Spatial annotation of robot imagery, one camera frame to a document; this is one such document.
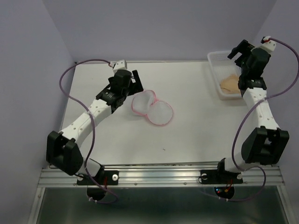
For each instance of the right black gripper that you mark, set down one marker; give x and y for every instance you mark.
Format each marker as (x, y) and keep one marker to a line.
(244, 47)

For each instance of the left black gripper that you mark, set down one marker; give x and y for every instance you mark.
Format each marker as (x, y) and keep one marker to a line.
(137, 81)

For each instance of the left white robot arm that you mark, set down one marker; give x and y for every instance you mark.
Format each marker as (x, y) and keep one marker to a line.
(63, 147)

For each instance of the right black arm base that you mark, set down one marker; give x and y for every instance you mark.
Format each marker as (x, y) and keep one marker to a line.
(224, 180)

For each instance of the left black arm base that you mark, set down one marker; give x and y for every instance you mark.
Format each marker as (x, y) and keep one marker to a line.
(98, 189)

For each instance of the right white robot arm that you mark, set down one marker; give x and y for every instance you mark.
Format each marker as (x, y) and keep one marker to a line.
(267, 141)

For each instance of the white plastic basket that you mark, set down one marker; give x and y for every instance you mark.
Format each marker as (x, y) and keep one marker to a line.
(221, 68)

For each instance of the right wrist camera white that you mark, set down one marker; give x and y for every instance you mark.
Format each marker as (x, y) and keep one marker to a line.
(267, 44)

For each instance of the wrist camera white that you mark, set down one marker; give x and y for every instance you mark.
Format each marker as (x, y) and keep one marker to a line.
(267, 44)
(119, 65)

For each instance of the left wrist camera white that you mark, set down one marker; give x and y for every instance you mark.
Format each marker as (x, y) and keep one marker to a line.
(119, 65)

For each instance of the aluminium mounting rail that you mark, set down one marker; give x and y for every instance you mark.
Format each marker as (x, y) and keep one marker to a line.
(159, 176)

